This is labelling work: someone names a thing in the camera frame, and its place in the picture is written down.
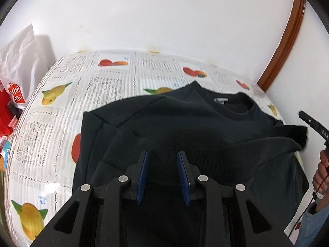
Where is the black sweatshirt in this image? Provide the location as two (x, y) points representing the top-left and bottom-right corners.
(73, 82), (309, 229)

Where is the right hand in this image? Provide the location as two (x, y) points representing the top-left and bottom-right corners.
(312, 150), (328, 193)

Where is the fruit print lace tablecloth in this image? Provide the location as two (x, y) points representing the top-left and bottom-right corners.
(5, 50), (285, 246)

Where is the red shopping bag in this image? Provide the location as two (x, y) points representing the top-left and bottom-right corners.
(0, 83), (18, 137)

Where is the white Miniso paper bag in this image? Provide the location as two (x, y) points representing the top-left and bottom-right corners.
(1, 25), (48, 109)

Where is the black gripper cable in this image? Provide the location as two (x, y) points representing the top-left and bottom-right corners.
(288, 174), (329, 238)

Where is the brown wooden door frame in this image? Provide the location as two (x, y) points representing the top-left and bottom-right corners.
(257, 0), (306, 92)

